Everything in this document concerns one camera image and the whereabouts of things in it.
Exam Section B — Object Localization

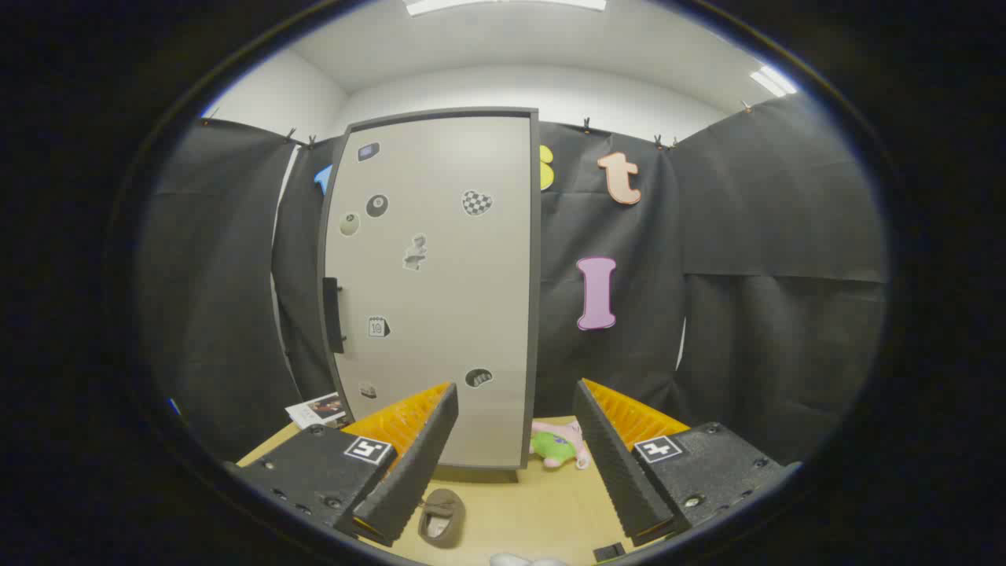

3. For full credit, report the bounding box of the pink and green plush toy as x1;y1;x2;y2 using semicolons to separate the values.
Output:
530;420;590;471

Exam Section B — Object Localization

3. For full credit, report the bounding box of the white book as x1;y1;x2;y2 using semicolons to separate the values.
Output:
285;392;351;430

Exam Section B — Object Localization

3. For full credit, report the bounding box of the black backdrop cloth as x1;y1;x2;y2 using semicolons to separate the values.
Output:
138;94;889;472

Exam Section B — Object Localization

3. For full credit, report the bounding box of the grey shoe cabinet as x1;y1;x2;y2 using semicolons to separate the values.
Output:
317;107;542;471

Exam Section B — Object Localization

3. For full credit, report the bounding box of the grey shoe cabinet door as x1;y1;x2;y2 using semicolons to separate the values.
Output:
324;116;534;466

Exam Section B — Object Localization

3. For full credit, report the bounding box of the black cabinet door handle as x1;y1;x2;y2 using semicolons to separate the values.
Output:
322;277;347;355

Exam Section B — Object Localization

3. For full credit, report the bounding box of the long ceiling light panel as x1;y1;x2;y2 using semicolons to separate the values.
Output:
405;0;608;17

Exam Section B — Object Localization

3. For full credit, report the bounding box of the small ceiling light panel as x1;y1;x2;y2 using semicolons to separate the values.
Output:
749;65;799;97

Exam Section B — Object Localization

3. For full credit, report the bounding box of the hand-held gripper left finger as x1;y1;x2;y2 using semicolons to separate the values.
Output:
228;382;460;548

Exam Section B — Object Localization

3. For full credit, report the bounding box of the brown fuzzy shoe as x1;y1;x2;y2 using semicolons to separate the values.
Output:
417;488;466;549

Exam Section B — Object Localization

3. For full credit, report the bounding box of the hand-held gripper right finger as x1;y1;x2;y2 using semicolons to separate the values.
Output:
572;378;791;547

